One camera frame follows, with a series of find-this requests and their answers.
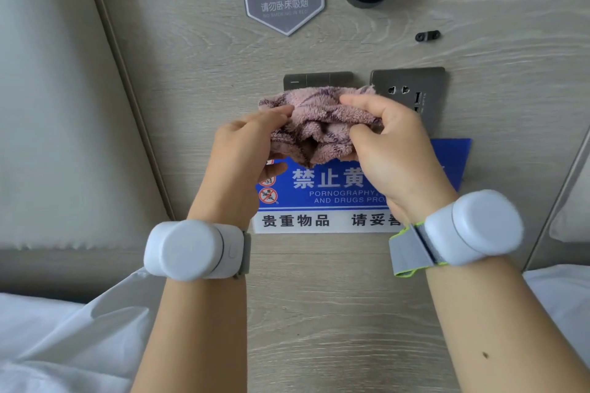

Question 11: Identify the blue warning sign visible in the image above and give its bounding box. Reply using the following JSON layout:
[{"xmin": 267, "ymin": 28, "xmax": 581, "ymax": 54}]
[{"xmin": 251, "ymin": 138, "xmax": 473, "ymax": 235}]

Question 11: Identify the beige padded panel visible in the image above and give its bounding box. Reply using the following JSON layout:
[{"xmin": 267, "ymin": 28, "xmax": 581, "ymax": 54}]
[{"xmin": 525, "ymin": 128, "xmax": 590, "ymax": 272}]

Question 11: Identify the grey wall socket panel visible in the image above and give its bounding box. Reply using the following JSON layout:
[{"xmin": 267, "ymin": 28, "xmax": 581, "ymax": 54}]
[{"xmin": 370, "ymin": 67, "xmax": 446, "ymax": 140}]

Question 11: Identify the pink terry cloth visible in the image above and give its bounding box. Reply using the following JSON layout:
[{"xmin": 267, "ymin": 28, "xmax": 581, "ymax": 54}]
[{"xmin": 258, "ymin": 84, "xmax": 384, "ymax": 169}]

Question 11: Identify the person's right forearm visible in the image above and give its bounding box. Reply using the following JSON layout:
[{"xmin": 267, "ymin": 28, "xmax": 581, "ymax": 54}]
[{"xmin": 422, "ymin": 255, "xmax": 590, "ymax": 393}]

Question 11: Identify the grey wall switch panel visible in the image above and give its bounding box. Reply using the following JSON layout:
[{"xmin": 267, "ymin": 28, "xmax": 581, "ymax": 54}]
[{"xmin": 283, "ymin": 72, "xmax": 355, "ymax": 91}]

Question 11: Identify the person's left hand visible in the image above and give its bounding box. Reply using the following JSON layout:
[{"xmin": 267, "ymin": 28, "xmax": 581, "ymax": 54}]
[{"xmin": 187, "ymin": 106, "xmax": 295, "ymax": 228}]

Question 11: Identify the person's right hand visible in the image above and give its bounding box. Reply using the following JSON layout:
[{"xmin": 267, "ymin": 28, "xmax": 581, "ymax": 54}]
[{"xmin": 339, "ymin": 94, "xmax": 459, "ymax": 225}]

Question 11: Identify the white bed sheet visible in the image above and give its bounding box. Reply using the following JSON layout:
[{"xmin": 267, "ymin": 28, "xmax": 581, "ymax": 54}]
[{"xmin": 0, "ymin": 267, "xmax": 167, "ymax": 393}]

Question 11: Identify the person's left forearm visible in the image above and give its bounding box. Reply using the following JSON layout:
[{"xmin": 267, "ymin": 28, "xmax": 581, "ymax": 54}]
[{"xmin": 131, "ymin": 275, "xmax": 248, "ymax": 393}]

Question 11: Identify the beige padded headboard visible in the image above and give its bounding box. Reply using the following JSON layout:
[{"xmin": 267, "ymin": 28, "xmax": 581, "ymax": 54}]
[{"xmin": 0, "ymin": 0, "xmax": 173, "ymax": 303}]

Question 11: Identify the white wrist tracker grey strap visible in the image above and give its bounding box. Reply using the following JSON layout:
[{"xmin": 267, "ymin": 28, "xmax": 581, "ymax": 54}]
[{"xmin": 388, "ymin": 189, "xmax": 525, "ymax": 278}]

